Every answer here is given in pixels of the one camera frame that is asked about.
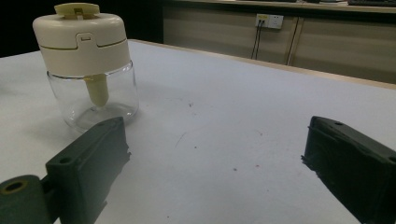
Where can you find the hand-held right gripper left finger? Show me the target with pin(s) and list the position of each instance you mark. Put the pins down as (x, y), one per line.
(90, 161)

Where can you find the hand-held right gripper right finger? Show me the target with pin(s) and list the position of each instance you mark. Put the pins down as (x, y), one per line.
(351, 165)

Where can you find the clear glass jar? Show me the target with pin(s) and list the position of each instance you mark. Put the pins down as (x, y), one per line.
(123, 93)

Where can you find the pale yellow jar spoon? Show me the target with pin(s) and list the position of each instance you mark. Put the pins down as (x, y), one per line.
(77, 9)

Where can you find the white table mat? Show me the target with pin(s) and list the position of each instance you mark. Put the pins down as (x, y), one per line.
(218, 124)

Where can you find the dark keyboard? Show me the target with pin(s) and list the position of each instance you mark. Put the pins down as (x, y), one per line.
(372, 2)

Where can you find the beige wall cabinet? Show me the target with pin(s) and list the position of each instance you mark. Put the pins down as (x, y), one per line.
(342, 46)

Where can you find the white wall socket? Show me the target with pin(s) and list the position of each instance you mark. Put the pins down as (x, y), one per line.
(269, 21)

